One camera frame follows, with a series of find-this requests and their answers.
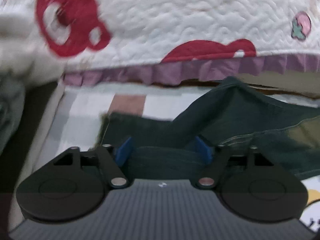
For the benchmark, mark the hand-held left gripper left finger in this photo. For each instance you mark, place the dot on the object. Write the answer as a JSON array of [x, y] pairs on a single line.
[[123, 152]]

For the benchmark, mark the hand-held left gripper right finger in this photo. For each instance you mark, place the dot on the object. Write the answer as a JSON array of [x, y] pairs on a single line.
[[203, 150]]

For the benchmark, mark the dark blue jeans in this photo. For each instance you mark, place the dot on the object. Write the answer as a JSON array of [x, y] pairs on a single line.
[[237, 115]]

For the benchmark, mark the checkered printed floor mat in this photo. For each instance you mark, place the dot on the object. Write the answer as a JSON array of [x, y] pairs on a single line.
[[82, 120]]

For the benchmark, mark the dark olive folded garment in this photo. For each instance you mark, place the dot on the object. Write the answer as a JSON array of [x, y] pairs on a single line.
[[32, 115]]

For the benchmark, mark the grey folded garment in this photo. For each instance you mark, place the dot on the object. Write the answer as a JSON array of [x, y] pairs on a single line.
[[10, 105]]

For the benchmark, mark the bear print quilt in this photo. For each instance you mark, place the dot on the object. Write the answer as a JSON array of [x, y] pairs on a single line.
[[175, 17]]

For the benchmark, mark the white folded garment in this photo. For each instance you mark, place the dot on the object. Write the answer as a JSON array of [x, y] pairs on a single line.
[[15, 42]]

